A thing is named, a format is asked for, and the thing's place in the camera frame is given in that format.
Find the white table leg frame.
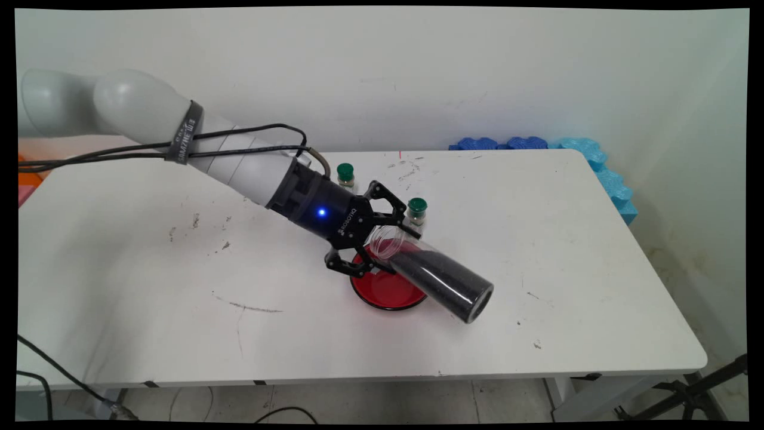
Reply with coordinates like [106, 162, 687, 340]
[544, 375, 687, 422]

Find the green-lid spice bottle tan label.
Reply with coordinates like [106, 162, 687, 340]
[336, 162, 358, 194]

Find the black strap with white print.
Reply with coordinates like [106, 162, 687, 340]
[164, 100, 205, 165]

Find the black tripod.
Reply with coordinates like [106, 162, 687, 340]
[614, 354, 748, 422]

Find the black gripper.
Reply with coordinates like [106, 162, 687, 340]
[265, 156, 423, 280]

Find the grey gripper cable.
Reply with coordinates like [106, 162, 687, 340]
[307, 148, 331, 180]

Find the clear jar with black grains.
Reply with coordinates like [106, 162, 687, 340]
[368, 223, 495, 325]

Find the red bowl with black rim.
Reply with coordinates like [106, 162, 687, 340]
[350, 245, 429, 312]

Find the black floor cable loop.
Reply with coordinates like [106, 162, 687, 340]
[254, 407, 318, 424]

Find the green-lid spice bottle dark label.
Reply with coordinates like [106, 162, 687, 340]
[406, 198, 429, 237]

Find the orange object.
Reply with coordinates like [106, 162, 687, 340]
[18, 154, 48, 188]

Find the light blue foam mat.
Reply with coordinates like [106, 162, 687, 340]
[549, 137, 638, 226]

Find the black camera cable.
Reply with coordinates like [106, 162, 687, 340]
[17, 122, 312, 174]

